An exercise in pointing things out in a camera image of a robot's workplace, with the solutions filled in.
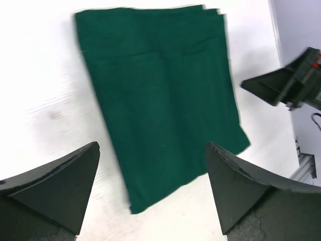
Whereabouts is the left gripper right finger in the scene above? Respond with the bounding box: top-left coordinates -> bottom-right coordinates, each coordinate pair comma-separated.
206,143 -> 320,241

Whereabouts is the aluminium right side rail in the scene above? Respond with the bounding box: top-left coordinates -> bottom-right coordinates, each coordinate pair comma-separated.
290,138 -> 316,185

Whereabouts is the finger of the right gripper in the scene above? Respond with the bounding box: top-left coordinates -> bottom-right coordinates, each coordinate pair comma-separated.
241,47 -> 320,107

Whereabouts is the dark green surgical cloth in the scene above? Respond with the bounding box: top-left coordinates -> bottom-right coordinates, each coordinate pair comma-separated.
74,5 -> 250,214

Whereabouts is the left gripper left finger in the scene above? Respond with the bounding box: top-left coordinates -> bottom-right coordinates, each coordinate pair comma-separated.
1,142 -> 100,240

